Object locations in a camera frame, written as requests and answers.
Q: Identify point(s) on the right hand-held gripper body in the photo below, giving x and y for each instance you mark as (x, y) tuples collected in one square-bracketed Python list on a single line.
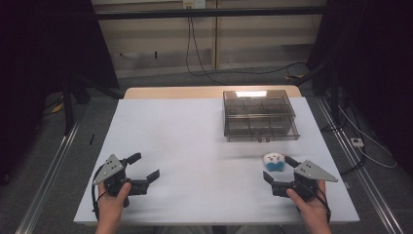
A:
[(307, 182)]

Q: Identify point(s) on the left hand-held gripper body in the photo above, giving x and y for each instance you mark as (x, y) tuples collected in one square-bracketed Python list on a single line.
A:
[(114, 175)]

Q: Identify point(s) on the white and blue plush toy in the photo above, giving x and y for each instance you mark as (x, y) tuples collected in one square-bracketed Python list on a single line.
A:
[(274, 161)]

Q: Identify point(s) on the transparent grey compartment box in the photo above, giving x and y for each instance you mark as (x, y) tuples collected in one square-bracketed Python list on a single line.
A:
[(259, 117)]

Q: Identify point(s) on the person's right hand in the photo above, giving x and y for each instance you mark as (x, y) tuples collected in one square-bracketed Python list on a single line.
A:
[(313, 208)]

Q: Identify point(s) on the person's left hand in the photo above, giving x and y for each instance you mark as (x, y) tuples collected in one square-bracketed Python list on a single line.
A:
[(110, 204)]

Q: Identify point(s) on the white table mat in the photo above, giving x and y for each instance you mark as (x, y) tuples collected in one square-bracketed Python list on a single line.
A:
[(195, 162)]

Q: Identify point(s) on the white power plug block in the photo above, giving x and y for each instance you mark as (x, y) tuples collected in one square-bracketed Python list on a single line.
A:
[(356, 142)]

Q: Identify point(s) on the black metal stand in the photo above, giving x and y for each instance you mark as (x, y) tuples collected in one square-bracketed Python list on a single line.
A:
[(68, 104)]

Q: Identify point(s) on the black curtain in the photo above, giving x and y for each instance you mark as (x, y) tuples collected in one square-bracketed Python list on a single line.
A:
[(373, 65), (42, 65)]

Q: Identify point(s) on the black horizontal bar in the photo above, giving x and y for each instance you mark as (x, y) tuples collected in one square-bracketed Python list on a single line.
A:
[(211, 13)]

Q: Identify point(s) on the metal floor rail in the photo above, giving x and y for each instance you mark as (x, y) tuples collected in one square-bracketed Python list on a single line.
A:
[(363, 175), (48, 175)]

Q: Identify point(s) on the white wall outlet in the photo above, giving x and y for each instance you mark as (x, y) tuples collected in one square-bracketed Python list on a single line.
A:
[(194, 4)]

